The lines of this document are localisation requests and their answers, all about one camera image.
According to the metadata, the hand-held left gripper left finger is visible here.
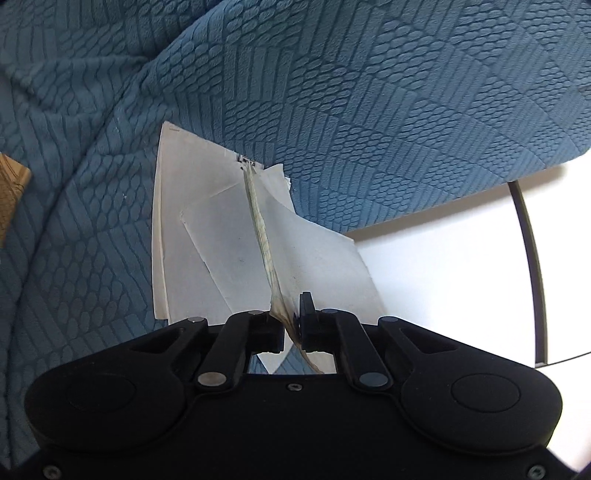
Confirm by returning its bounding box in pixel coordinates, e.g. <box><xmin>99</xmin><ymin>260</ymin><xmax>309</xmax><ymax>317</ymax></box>
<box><xmin>129</xmin><ymin>311</ymin><xmax>284</xmax><ymax>393</ymax></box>

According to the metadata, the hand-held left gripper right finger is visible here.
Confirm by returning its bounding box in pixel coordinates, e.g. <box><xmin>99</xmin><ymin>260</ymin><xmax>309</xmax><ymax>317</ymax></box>
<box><xmin>298</xmin><ymin>292</ymin><xmax>455</xmax><ymax>393</ymax></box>

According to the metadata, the thin white booklet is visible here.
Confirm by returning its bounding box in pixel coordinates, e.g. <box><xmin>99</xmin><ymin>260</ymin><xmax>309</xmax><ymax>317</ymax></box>
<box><xmin>236</xmin><ymin>154</ymin><xmax>326</xmax><ymax>374</ymax></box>

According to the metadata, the black bar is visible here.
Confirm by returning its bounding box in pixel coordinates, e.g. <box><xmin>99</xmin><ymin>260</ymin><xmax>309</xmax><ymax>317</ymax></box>
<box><xmin>508</xmin><ymin>181</ymin><xmax>550</xmax><ymax>366</ymax></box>

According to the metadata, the blue textured sofa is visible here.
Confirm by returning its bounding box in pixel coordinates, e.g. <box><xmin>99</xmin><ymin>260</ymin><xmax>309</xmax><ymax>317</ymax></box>
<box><xmin>0</xmin><ymin>0</ymin><xmax>591</xmax><ymax>462</ymax></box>

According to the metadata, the gold patterned box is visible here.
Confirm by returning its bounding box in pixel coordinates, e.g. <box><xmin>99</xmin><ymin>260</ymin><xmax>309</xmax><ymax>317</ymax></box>
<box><xmin>0</xmin><ymin>152</ymin><xmax>32</xmax><ymax>250</ymax></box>

